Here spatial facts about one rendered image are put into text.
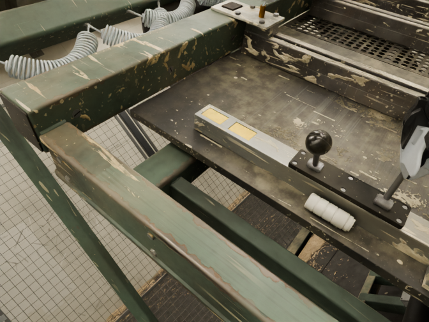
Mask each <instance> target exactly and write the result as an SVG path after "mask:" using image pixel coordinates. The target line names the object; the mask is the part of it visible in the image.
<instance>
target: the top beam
mask: <svg viewBox="0 0 429 322"><path fill-rule="evenodd" d="M312 1H313V0H277V1H275V2H272V3H266V11H267V12H270V13H279V16H281V17H285V20H284V21H282V22H280V24H279V26H280V25H282V24H284V23H285V22H287V21H289V20H291V19H293V18H294V17H297V16H298V15H300V14H302V13H304V12H305V11H307V10H309V9H310V8H311V5H312ZM245 27H246V22H243V21H242V20H238V19H235V18H233V17H230V16H228V15H224V14H222V13H219V12H217V11H214V10H212V9H208V10H205V11H202V12H200V13H197V14H195V15H192V16H190V17H187V18H185V19H182V20H179V21H177V22H174V23H171V24H169V25H166V26H163V27H161V28H158V29H155V30H153V31H150V32H148V33H145V34H142V35H140V36H137V37H135V38H132V39H130V40H127V41H125V42H122V43H119V44H117V45H114V46H111V47H109V48H106V49H103V50H101V51H98V52H95V53H93V54H90V55H88V56H85V57H82V58H80V59H77V60H75V61H72V62H70V63H67V64H65V65H62V66H59V67H57V68H54V69H51V70H49V71H46V72H43V73H41V74H38V75H35V76H34V77H30V78H28V79H26V80H22V81H20V82H18V83H15V84H12V85H10V86H7V87H5V88H2V89H1V90H0V97H1V100H2V101H3V103H4V106H5V107H6V110H7V111H8V114H9V115H10V118H11V120H12V121H13V124H14V125H15V128H16V129H17V131H18V132H19V133H20V134H21V135H23V136H24V137H25V138H26V139H27V140H28V141H29V142H30V143H32V144H33V145H34V146H35V147H37V148H38V149H39V150H40V151H41V152H43V151H44V152H45V153H48V152H49V149H48V147H46V146H45V145H44V144H43V143H42V142H41V140H40V136H41V134H40V132H41V131H42V130H44V129H46V128H48V127H50V126H52V125H55V124H56V123H58V122H60V121H62V120H64V119H65V120H66V122H71V123H72V125H74V126H75V127H77V128H78V129H79V130H80V131H82V132H83V133H84V132H87V131H88V130H90V129H92V128H94V127H96V126H97V125H99V124H101V123H103V122H104V121H107V120H108V119H110V118H112V117H114V116H116V115H118V114H119V113H121V112H123V111H125V110H127V109H129V108H130V107H132V106H134V105H136V104H138V103H139V102H141V101H143V100H145V99H147V98H149V97H150V96H152V95H154V94H156V93H157V92H159V91H161V90H163V89H165V88H167V87H169V86H171V85H172V84H174V83H176V82H177V81H180V80H181V79H184V78H185V77H187V76H189V75H191V74H192V73H194V72H196V71H198V70H200V69H201V68H203V67H205V66H207V65H209V64H211V63H212V62H214V61H216V60H218V59H220V58H222V57H224V56H225V55H227V54H229V53H231V52H232V51H234V50H236V49H238V48H240V47H242V45H243V38H244V33H245Z"/></svg>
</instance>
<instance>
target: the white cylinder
mask: <svg viewBox="0 0 429 322"><path fill-rule="evenodd" d="M305 208H306V209H308V210H310V211H312V212H313V213H314V214H316V215H318V216H320V217H322V218H323V219H324V220H326V221H328V222H330V223H331V224H332V225H334V226H336V227H337V228H339V229H342V230H344V231H349V230H350V229H351V227H352V226H353V224H354V223H355V221H356V220H355V219H354V217H353V216H350V214H349V213H347V212H346V211H344V210H342V209H341V208H338V207H337V206H335V205H334V204H332V203H329V201H327V200H325V199H323V198H320V196H318V195H317V194H314V193H312V194H311V195H310V196H309V198H308V199H307V201H306V203H305Z"/></svg>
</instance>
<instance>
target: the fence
mask: <svg viewBox="0 0 429 322"><path fill-rule="evenodd" d="M208 109H212V110H214V111H216V112H219V113H220V114H222V115H224V116H226V117H228V119H227V120H226V121H224V122H223V123H222V124H221V125H219V124H218V123H216V122H214V121H213V120H211V119H209V118H207V117H205V116H203V115H202V113H204V112H206V111H207V110H208ZM235 123H239V124H240V125H243V126H244V127H246V128H248V129H250V130H251V131H253V132H255V133H257V134H256V135H254V136H253V137H252V138H251V139H250V140H249V141H248V140H246V139H245V138H243V137H241V136H240V135H238V134H235V133H234V132H232V131H230V130H229V128H230V127H231V126H233V125H234V124H235ZM194 129H196V130H198V131H199V132H201V133H202V134H204V135H206V136H208V137H209V138H211V139H212V140H214V141H216V142H218V143H219V144H221V145H222V146H225V147H226V148H228V149H230V150H231V151H233V152H234V153H236V154H238V155H239V156H241V157H243V158H245V159H247V160H248V161H250V162H251V163H253V164H255V165H257V166H258V167H260V168H261V169H263V170H265V171H267V172H268V173H270V174H272V175H273V176H275V177H277V178H278V179H280V180H282V181H284V182H286V183H287V184H289V185H290V186H292V187H294V188H295V189H297V190H299V191H300V192H302V193H304V194H306V195H307V196H310V195H311V194H312V193H314V194H317V195H318V196H320V198H323V199H325V200H327V201H329V203H332V204H334V205H335V206H337V207H338V208H341V209H342V210H344V211H346V212H347V213H349V214H350V216H353V217H354V219H355V220H356V221H355V224H356V225H358V226H359V227H362V228H363V229H365V230H366V231H368V232H369V233H372V234H373V235H375V236H376V237H378V238H380V239H381V240H383V241H385V242H387V243H388V244H390V245H392V246H393V247H395V248H397V249H398V250H401V251H402V252H404V253H405V254H407V255H408V256H410V257H412V258H414V259H415V260H417V261H419V262H420V263H422V264H424V265H425V266H429V221H427V220H425V219H423V218H421V217H419V216H418V215H416V214H414V213H412V212H410V213H409V216H408V218H407V221H406V223H405V225H404V227H403V228H402V229H398V228H396V227H394V226H392V225H391V224H388V223H387V222H385V221H383V220H382V219H380V218H379V217H376V216H375V215H373V214H371V213H369V212H368V211H366V210H364V209H362V208H360V207H359V206H357V205H355V204H354V203H352V202H350V201H348V200H346V199H344V198H343V197H341V196H339V195H338V194H336V193H334V192H332V191H330V190H329V189H327V188H325V187H323V186H322V185H320V184H318V183H316V182H314V181H313V180H311V179H310V178H307V177H306V176H304V175H302V174H300V173H299V172H297V171H295V170H293V169H291V168H290V167H289V166H288V164H289V162H290V161H291V160H292V158H293V157H294V156H295V155H296V154H297V153H298V151H296V150H294V149H292V148H291V147H289V146H287V145H285V144H283V143H282V142H280V141H277V140H276V139H274V138H272V137H270V136H268V135H266V134H265V133H263V132H261V131H259V130H257V129H255V128H254V127H252V126H250V125H247V124H246V123H244V122H242V121H240V120H238V119H237V118H235V117H233V116H231V115H229V114H227V113H226V112H223V111H221V110H219V109H218V108H216V107H214V106H212V105H210V104H209V105H207V106H206V107H204V108H203V109H201V110H200V111H199V112H197V113H195V120H194Z"/></svg>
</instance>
